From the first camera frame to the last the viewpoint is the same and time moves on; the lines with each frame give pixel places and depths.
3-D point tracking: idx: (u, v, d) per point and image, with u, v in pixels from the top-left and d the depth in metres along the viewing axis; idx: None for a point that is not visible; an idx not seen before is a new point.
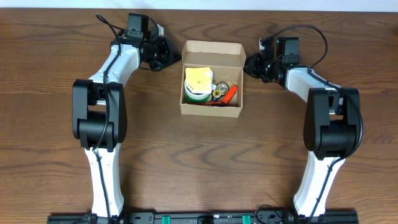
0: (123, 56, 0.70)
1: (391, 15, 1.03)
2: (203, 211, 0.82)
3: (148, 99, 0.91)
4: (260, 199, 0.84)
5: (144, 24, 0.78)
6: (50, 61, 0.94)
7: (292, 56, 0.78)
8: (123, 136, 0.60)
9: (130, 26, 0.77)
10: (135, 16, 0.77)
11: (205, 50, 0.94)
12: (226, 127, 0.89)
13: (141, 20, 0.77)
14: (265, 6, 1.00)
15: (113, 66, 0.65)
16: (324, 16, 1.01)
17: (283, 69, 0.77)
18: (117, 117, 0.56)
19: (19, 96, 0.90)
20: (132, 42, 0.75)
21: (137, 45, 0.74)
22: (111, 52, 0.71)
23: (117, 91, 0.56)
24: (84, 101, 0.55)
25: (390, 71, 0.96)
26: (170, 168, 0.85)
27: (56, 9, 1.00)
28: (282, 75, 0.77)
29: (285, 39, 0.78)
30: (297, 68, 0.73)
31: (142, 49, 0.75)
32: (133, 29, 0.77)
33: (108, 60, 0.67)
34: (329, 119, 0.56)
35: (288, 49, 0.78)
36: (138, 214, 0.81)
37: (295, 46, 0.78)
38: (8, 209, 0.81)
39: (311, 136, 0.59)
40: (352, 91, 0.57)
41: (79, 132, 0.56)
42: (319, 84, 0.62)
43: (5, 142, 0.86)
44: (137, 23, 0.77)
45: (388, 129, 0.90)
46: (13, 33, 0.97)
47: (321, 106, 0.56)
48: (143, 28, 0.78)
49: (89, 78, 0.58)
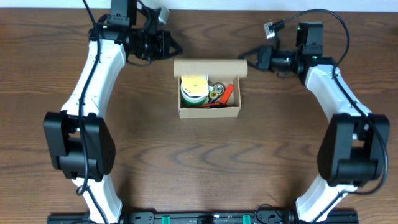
0: (102, 61, 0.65)
1: (390, 15, 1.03)
2: (204, 211, 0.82)
3: (147, 99, 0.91)
4: (260, 199, 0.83)
5: (129, 7, 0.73)
6: (50, 61, 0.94)
7: (314, 46, 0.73)
8: (109, 167, 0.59)
9: (114, 10, 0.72)
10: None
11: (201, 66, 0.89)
12: (226, 126, 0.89)
13: (127, 5, 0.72)
14: (265, 6, 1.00)
15: (91, 83, 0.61)
16: (324, 16, 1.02)
17: (304, 61, 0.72)
18: (99, 151, 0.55)
19: (19, 96, 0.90)
20: (114, 30, 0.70)
21: (120, 37, 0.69)
22: (89, 55, 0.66)
23: (97, 126, 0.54)
24: (59, 139, 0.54)
25: (390, 71, 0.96)
26: (170, 168, 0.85)
27: (57, 9, 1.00)
28: (303, 67, 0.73)
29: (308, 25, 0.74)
30: (321, 68, 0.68)
31: (127, 38, 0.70)
32: (117, 14, 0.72)
33: (85, 71, 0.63)
34: (348, 149, 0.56)
35: (311, 37, 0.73)
36: (138, 214, 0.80)
37: (317, 35, 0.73)
38: (7, 209, 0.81)
39: (326, 163, 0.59)
40: (379, 119, 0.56)
41: (61, 167, 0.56)
42: (344, 103, 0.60)
43: (4, 142, 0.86)
44: (122, 5, 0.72)
45: None
46: (14, 33, 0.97)
47: (341, 137, 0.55)
48: (129, 13, 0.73)
49: (64, 108, 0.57)
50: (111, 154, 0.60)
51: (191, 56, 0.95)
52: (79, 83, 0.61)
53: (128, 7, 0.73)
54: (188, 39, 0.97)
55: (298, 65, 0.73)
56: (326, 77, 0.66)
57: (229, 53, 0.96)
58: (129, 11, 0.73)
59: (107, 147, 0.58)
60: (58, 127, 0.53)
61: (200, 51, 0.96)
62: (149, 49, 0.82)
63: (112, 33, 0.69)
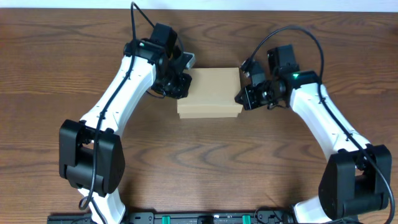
0: (132, 80, 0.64)
1: (390, 15, 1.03)
2: (204, 211, 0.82)
3: (147, 100, 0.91)
4: (260, 199, 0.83)
5: (170, 38, 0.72)
6: (50, 61, 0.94)
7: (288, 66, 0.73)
8: (115, 185, 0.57)
9: (155, 35, 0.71)
10: (164, 25, 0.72)
11: (201, 80, 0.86)
12: (226, 126, 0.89)
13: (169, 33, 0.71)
14: (265, 6, 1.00)
15: (115, 99, 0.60)
16: (324, 16, 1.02)
17: (283, 80, 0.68)
18: (109, 169, 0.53)
19: (19, 96, 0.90)
20: (151, 49, 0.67)
21: (154, 56, 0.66)
22: (121, 70, 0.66)
23: (112, 143, 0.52)
24: (71, 147, 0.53)
25: (390, 71, 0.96)
26: (170, 168, 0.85)
27: (57, 9, 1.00)
28: (284, 88, 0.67)
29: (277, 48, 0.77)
30: (306, 90, 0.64)
31: (161, 59, 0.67)
32: (156, 39, 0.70)
33: (113, 86, 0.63)
34: (352, 188, 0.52)
35: (283, 61, 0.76)
36: (138, 214, 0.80)
37: (289, 56, 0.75)
38: (6, 209, 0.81)
39: (329, 198, 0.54)
40: (379, 154, 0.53)
41: (67, 175, 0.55)
42: (339, 136, 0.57)
43: (4, 142, 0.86)
44: (165, 33, 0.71)
45: (388, 129, 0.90)
46: (14, 33, 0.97)
47: (344, 175, 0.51)
48: (168, 42, 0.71)
49: (83, 119, 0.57)
50: (120, 172, 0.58)
51: None
52: (105, 96, 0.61)
53: (169, 35, 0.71)
54: (188, 39, 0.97)
55: (280, 84, 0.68)
56: (314, 102, 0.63)
57: (229, 53, 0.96)
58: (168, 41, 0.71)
59: (118, 165, 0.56)
60: (74, 137, 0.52)
61: (200, 51, 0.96)
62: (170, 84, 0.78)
63: (147, 53, 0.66)
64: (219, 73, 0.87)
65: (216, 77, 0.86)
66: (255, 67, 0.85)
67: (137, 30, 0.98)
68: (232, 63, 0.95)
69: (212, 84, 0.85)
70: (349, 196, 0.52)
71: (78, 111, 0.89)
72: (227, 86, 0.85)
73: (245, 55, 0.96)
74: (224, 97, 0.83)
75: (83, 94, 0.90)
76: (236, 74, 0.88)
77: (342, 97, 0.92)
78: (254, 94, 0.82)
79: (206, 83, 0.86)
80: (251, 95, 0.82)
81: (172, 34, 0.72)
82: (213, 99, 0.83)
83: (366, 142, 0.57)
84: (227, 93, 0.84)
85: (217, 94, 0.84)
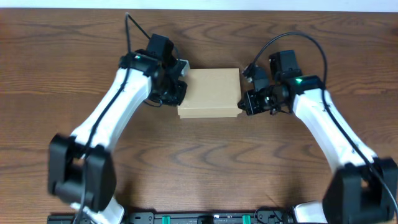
0: (125, 92, 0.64)
1: (390, 15, 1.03)
2: (204, 211, 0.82)
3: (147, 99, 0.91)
4: (260, 199, 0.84)
5: (166, 48, 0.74)
6: (50, 61, 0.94)
7: (290, 70, 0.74)
8: (106, 201, 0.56)
9: (152, 47, 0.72)
10: (160, 37, 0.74)
11: (201, 83, 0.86)
12: (226, 126, 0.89)
13: (165, 45, 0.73)
14: (265, 6, 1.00)
15: (107, 112, 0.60)
16: (324, 16, 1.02)
17: (287, 85, 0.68)
18: (99, 188, 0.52)
19: (18, 96, 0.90)
20: (147, 61, 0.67)
21: (149, 69, 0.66)
22: (115, 83, 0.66)
23: (101, 160, 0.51)
24: (61, 163, 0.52)
25: (390, 71, 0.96)
26: (170, 168, 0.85)
27: (57, 9, 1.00)
28: (287, 93, 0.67)
29: (278, 52, 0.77)
30: (310, 97, 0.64)
31: (157, 72, 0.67)
32: (152, 50, 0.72)
33: (107, 97, 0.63)
34: (355, 205, 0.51)
35: (286, 65, 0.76)
36: (138, 214, 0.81)
37: (290, 61, 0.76)
38: (7, 209, 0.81)
39: (333, 213, 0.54)
40: (384, 167, 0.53)
41: (56, 192, 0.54)
42: (346, 149, 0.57)
43: (4, 142, 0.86)
44: (161, 44, 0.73)
45: (388, 129, 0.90)
46: (14, 33, 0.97)
47: (346, 190, 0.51)
48: (165, 52, 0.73)
49: (74, 133, 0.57)
50: (111, 190, 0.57)
51: (191, 56, 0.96)
52: (98, 108, 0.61)
53: (164, 46, 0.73)
54: (188, 39, 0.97)
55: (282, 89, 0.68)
56: (318, 109, 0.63)
57: (229, 53, 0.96)
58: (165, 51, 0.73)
59: (109, 182, 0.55)
60: (63, 152, 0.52)
61: (200, 51, 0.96)
62: (168, 93, 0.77)
63: (143, 65, 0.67)
64: (219, 75, 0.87)
65: (215, 79, 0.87)
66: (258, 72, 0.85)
67: (138, 30, 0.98)
68: (232, 63, 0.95)
69: (212, 86, 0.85)
70: (354, 211, 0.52)
71: (78, 111, 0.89)
72: (227, 87, 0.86)
73: (245, 55, 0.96)
74: (223, 99, 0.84)
75: (83, 94, 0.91)
76: (236, 75, 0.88)
77: (342, 98, 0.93)
78: (257, 99, 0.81)
79: (206, 86, 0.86)
80: (254, 100, 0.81)
81: (168, 45, 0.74)
82: (212, 102, 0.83)
83: (373, 155, 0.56)
84: (227, 95, 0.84)
85: (216, 96, 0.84)
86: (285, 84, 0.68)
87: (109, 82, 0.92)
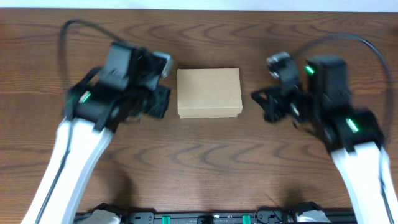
0: (70, 162, 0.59)
1: (391, 15, 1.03)
2: (204, 211, 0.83)
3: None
4: (260, 199, 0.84)
5: (131, 62, 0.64)
6: (50, 62, 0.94)
7: (338, 93, 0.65)
8: None
9: (112, 65, 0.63)
10: (120, 50, 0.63)
11: (201, 82, 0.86)
12: (226, 126, 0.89)
13: (129, 60, 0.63)
14: (265, 7, 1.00)
15: (53, 191, 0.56)
16: (324, 16, 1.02)
17: (336, 126, 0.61)
18: None
19: (18, 96, 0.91)
20: (102, 101, 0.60)
21: (107, 109, 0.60)
22: (56, 150, 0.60)
23: None
24: None
25: (390, 71, 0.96)
26: (170, 168, 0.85)
27: (56, 9, 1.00)
28: (335, 135, 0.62)
29: (328, 66, 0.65)
30: (363, 154, 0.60)
31: (116, 109, 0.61)
32: (112, 69, 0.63)
33: (51, 166, 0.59)
34: None
35: (334, 86, 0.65)
36: (138, 214, 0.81)
37: (339, 81, 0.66)
38: (8, 209, 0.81)
39: None
40: None
41: None
42: None
43: (4, 142, 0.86)
44: (123, 61, 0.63)
45: (387, 129, 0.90)
46: (13, 33, 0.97)
47: None
48: (129, 70, 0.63)
49: None
50: None
51: (191, 56, 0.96)
52: (41, 190, 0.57)
53: (129, 64, 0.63)
54: (188, 40, 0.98)
55: (327, 130, 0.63)
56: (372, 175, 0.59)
57: (229, 53, 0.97)
58: (130, 68, 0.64)
59: None
60: None
61: (200, 51, 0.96)
62: (143, 108, 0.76)
63: (100, 103, 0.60)
64: (219, 75, 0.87)
65: (215, 79, 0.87)
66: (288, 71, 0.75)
67: (138, 30, 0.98)
68: (232, 63, 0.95)
69: (212, 86, 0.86)
70: None
71: None
72: (227, 86, 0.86)
73: (245, 55, 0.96)
74: (223, 99, 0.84)
75: None
76: (236, 75, 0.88)
77: None
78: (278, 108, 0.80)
79: (206, 85, 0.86)
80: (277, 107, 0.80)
81: (133, 57, 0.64)
82: (212, 101, 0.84)
83: None
84: (226, 94, 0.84)
85: (216, 96, 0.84)
86: (329, 124, 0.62)
87: None
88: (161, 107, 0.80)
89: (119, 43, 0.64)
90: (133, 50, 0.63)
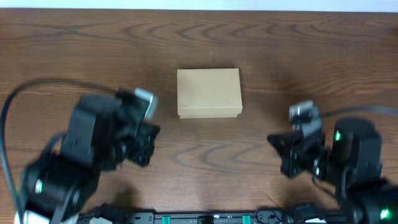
0: None
1: (391, 15, 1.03)
2: (204, 211, 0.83)
3: (150, 119, 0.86)
4: (260, 199, 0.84)
5: (99, 129, 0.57)
6: (50, 61, 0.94)
7: (368, 167, 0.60)
8: None
9: (73, 134, 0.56)
10: (83, 118, 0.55)
11: (201, 82, 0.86)
12: (226, 126, 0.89)
13: (92, 124, 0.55)
14: (265, 6, 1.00)
15: None
16: (324, 17, 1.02)
17: (364, 207, 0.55)
18: None
19: (18, 96, 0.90)
20: (58, 184, 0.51)
21: (65, 194, 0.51)
22: None
23: None
24: None
25: (390, 71, 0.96)
26: (170, 168, 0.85)
27: (56, 9, 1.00)
28: (361, 218, 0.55)
29: (359, 138, 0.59)
30: None
31: (76, 194, 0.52)
32: (76, 138, 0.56)
33: None
34: None
35: (365, 158, 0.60)
36: (138, 214, 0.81)
37: (372, 155, 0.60)
38: (7, 209, 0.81)
39: None
40: None
41: None
42: None
43: (4, 142, 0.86)
44: (86, 128, 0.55)
45: (387, 129, 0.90)
46: (13, 33, 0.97)
47: None
48: (93, 139, 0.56)
49: None
50: None
51: (191, 56, 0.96)
52: None
53: (93, 132, 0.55)
54: (188, 40, 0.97)
55: (354, 208, 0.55)
56: None
57: (229, 53, 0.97)
58: (99, 134, 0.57)
59: None
60: None
61: (200, 51, 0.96)
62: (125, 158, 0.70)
63: (56, 188, 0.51)
64: (219, 75, 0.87)
65: (215, 78, 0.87)
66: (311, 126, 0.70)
67: (138, 30, 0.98)
68: (232, 64, 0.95)
69: (212, 86, 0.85)
70: None
71: None
72: (227, 86, 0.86)
73: (245, 55, 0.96)
74: (223, 99, 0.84)
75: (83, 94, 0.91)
76: (237, 75, 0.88)
77: (342, 98, 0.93)
78: (298, 162, 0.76)
79: (206, 84, 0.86)
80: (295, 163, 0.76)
81: (99, 121, 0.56)
82: (212, 101, 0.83)
83: None
84: (227, 94, 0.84)
85: (216, 95, 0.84)
86: (357, 201, 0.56)
87: (109, 82, 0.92)
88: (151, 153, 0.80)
89: (83, 106, 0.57)
90: (97, 115, 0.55)
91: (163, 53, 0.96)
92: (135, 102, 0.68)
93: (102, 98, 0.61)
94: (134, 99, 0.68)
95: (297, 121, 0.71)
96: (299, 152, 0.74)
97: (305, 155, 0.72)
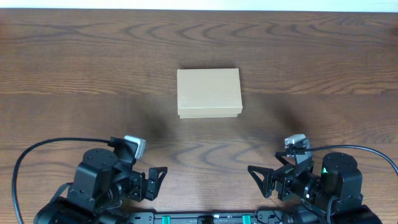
0: None
1: (390, 15, 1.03)
2: (203, 211, 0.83)
3: (151, 125, 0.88)
4: (260, 199, 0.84)
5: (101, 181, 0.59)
6: (50, 62, 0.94)
7: (351, 199, 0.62)
8: None
9: (77, 185, 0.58)
10: (86, 174, 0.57)
11: (201, 81, 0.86)
12: (226, 126, 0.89)
13: (96, 180, 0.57)
14: (265, 7, 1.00)
15: None
16: (324, 17, 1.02)
17: None
18: None
19: (18, 96, 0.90)
20: None
21: None
22: None
23: None
24: None
25: (390, 71, 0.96)
26: (170, 168, 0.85)
27: (57, 9, 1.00)
28: None
29: (342, 177, 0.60)
30: None
31: None
32: (80, 190, 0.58)
33: None
34: None
35: (348, 192, 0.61)
36: (138, 214, 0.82)
37: (354, 188, 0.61)
38: (9, 209, 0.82)
39: None
40: None
41: None
42: None
43: (4, 142, 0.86)
44: (89, 183, 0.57)
45: (387, 129, 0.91)
46: (13, 33, 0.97)
47: None
48: (96, 188, 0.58)
49: None
50: None
51: (191, 56, 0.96)
52: None
53: (96, 185, 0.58)
54: (188, 39, 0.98)
55: None
56: None
57: (229, 53, 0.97)
58: (100, 185, 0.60)
59: None
60: None
61: (200, 51, 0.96)
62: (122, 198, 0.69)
63: None
64: (219, 75, 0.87)
65: (215, 78, 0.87)
66: (302, 157, 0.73)
67: (138, 30, 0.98)
68: (232, 64, 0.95)
69: (212, 85, 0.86)
70: None
71: (78, 112, 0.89)
72: (227, 86, 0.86)
73: (245, 55, 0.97)
74: (224, 98, 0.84)
75: (83, 94, 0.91)
76: (236, 75, 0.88)
77: (342, 98, 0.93)
78: (289, 186, 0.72)
79: (206, 84, 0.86)
80: (287, 186, 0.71)
81: (101, 176, 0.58)
82: (212, 101, 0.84)
83: None
84: (226, 94, 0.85)
85: (216, 95, 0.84)
86: None
87: (109, 82, 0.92)
88: (147, 186, 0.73)
89: (88, 162, 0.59)
90: (99, 171, 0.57)
91: (163, 53, 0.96)
92: (124, 147, 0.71)
93: (104, 150, 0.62)
94: (122, 143, 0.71)
95: (292, 151, 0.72)
96: (291, 177, 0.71)
97: (298, 181, 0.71)
